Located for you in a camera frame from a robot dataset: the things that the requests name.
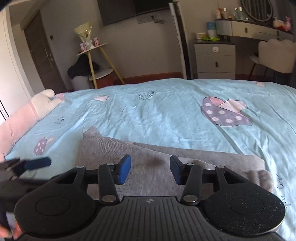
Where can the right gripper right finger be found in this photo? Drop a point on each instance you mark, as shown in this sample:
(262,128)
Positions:
(227,200)

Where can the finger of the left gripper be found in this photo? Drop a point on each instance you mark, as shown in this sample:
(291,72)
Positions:
(37,163)

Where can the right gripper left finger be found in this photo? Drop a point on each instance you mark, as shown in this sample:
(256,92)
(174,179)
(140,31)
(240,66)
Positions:
(69,202)

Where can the grey sweatpants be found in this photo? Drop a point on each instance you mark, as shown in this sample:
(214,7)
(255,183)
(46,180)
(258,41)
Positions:
(150,173)

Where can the pink white plush pillow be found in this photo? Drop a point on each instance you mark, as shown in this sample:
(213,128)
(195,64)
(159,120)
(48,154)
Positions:
(20,122)

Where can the light blue bed sheet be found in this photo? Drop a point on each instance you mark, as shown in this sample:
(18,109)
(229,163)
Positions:
(225,116)

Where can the dark wooden door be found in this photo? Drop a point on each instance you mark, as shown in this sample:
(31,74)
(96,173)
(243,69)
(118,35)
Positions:
(42,55)

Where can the black clothes pile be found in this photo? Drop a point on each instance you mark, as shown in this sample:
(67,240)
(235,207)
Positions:
(80,68)

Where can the yellow-legged side table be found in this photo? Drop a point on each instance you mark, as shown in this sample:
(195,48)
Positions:
(103,72)

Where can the flower bouquet in paper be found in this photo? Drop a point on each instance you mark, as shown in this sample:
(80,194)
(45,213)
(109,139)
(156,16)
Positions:
(85,33)

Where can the white bedside drawer cabinet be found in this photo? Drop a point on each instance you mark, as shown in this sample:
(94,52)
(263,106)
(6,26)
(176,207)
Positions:
(215,60)

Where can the cream shell-back chair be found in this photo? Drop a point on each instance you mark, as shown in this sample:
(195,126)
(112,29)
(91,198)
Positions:
(276,55)

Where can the green tray on cabinet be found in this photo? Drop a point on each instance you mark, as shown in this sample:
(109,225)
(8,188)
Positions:
(211,39)

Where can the white vanity desk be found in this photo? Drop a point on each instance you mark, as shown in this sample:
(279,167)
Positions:
(250,30)

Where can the blue white canister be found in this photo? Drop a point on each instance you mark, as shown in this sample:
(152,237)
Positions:
(211,29)

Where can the pink plush toy on desk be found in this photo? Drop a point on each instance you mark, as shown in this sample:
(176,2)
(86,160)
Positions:
(288,25)

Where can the round vanity mirror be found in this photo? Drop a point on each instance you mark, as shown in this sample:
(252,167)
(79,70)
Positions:
(259,10)

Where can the wall-mounted television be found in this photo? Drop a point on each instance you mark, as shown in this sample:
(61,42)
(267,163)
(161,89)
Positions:
(113,11)

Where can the wall power socket strip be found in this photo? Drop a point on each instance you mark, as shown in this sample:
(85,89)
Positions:
(149,18)

